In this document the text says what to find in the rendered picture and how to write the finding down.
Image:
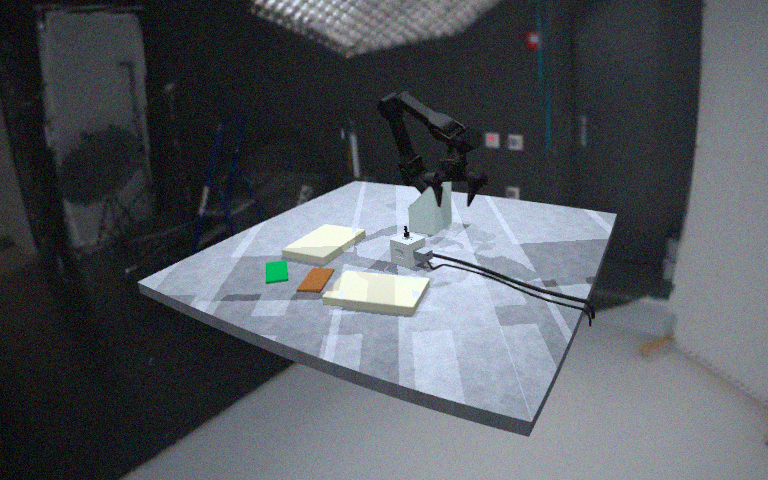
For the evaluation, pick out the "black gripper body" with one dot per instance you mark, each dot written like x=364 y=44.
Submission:
x=456 y=175

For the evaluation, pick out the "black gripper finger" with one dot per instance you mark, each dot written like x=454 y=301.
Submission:
x=437 y=189
x=473 y=188

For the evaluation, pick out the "orange rectangular block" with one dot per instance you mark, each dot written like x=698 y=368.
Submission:
x=315 y=280

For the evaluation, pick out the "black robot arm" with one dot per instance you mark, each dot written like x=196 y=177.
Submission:
x=460 y=139

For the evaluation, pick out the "green rectangular block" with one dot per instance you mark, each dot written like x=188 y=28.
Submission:
x=276 y=272

